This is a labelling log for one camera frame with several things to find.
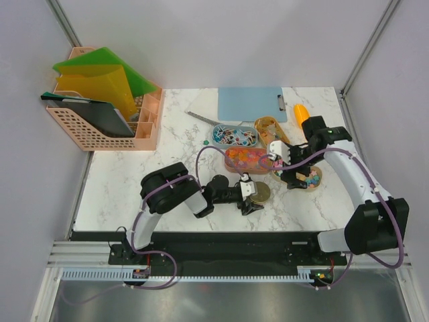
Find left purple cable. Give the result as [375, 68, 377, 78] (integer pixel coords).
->
[129, 146, 251, 296]

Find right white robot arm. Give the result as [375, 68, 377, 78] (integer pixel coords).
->
[280, 116, 410, 264]

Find pink file organizer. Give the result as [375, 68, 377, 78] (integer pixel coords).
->
[45, 46, 165, 152]

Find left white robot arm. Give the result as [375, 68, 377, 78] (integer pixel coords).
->
[123, 162, 263, 264]

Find white cable duct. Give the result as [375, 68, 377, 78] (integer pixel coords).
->
[61, 266, 316, 283]

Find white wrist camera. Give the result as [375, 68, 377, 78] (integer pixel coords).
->
[239, 172, 257, 200]
[267, 140, 290, 164]

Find green plastic folder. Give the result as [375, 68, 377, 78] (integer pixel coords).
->
[53, 47, 158, 97]

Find pink tray star candies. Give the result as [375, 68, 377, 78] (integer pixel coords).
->
[224, 146, 269, 174]

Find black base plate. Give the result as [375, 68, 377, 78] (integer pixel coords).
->
[71, 231, 346, 276]

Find black folder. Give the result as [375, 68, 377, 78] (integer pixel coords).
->
[40, 92, 135, 138]

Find aluminium frame rail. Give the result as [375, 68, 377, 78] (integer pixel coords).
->
[48, 241, 412, 269]

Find beige tray colourful candies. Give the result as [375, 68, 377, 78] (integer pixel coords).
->
[271, 166, 322, 192]

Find white spiral notebook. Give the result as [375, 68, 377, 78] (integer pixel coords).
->
[185, 88, 253, 127]

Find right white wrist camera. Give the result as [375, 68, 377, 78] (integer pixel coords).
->
[267, 140, 290, 164]

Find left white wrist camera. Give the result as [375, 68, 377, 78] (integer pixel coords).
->
[239, 172, 257, 200]

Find clear plastic jar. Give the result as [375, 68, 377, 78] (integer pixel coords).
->
[250, 199, 267, 211]

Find blue clipboard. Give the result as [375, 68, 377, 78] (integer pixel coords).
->
[218, 87, 288, 123]

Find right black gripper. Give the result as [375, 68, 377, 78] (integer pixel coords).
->
[280, 144, 322, 190]

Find yellow tray jelly candies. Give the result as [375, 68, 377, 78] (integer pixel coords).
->
[254, 116, 290, 148]

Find blue tray of lollipops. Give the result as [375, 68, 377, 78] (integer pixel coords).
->
[212, 124, 258, 150]

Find yellow plastic folder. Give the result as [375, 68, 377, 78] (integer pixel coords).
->
[57, 66, 137, 121]

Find gold jar lid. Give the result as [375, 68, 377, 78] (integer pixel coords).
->
[249, 181, 271, 202]

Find orange plastic scoop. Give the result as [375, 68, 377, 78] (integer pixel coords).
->
[294, 104, 310, 129]

